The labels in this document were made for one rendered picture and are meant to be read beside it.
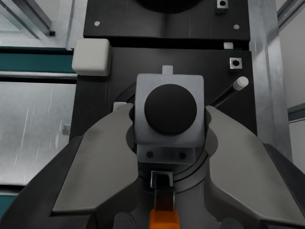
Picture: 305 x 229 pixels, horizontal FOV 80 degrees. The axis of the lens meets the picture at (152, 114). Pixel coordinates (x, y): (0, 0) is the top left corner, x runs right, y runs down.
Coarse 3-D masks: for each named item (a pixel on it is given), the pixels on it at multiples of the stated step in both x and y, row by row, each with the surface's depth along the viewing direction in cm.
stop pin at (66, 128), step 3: (63, 126) 24; (66, 126) 24; (69, 126) 24; (63, 129) 24; (66, 129) 24; (69, 129) 24; (63, 132) 24; (66, 132) 24; (69, 132) 24; (66, 135) 25
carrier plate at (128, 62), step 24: (120, 48) 26; (144, 48) 26; (120, 72) 25; (144, 72) 25; (192, 72) 25; (216, 72) 25; (240, 72) 25; (96, 96) 24; (216, 96) 24; (240, 96) 24; (72, 120) 24; (96, 120) 24; (240, 120) 23; (144, 192) 22; (192, 192) 22; (144, 216) 21; (192, 216) 21
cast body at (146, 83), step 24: (168, 72) 16; (144, 96) 11; (168, 96) 10; (192, 96) 11; (144, 120) 11; (168, 120) 10; (192, 120) 10; (144, 144) 12; (168, 144) 11; (192, 144) 11
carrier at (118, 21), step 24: (96, 0) 28; (120, 0) 27; (144, 0) 27; (168, 0) 26; (192, 0) 27; (240, 0) 27; (96, 24) 27; (120, 24) 27; (144, 24) 27; (168, 24) 26; (192, 24) 26; (216, 24) 26; (240, 24) 26
